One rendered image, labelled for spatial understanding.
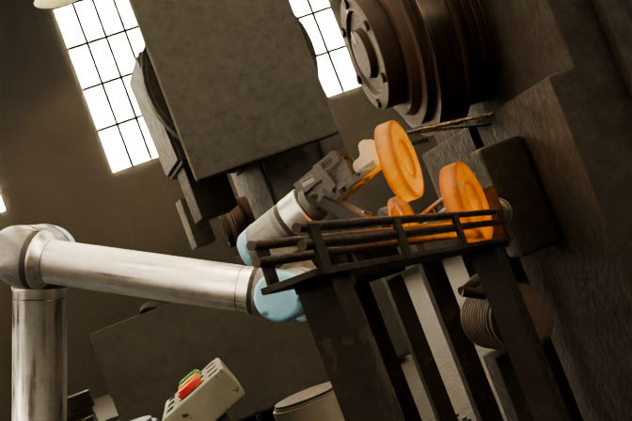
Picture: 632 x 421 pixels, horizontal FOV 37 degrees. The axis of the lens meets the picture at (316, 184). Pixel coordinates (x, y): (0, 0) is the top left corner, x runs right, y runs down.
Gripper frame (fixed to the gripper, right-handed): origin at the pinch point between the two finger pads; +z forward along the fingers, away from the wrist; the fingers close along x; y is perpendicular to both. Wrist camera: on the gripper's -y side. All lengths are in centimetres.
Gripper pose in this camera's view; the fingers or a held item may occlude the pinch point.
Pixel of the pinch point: (395, 151)
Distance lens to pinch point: 176.1
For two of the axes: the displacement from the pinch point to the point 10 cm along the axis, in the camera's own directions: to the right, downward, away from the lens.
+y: -5.8, -8.0, 1.7
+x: 3.6, -0.6, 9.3
